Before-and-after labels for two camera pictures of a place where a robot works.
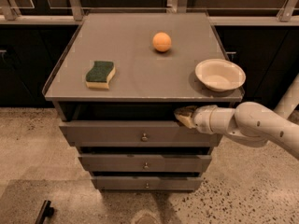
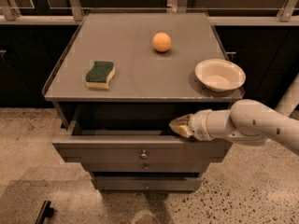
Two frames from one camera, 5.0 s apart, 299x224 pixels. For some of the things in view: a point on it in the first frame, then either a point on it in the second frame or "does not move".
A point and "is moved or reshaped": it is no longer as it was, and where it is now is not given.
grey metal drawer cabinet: (116, 89) does not move
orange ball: (162, 41) does not move
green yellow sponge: (100, 75) does not move
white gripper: (203, 119) -> (197, 125)
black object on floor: (46, 211) does not move
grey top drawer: (135, 133) is moved or reshaped
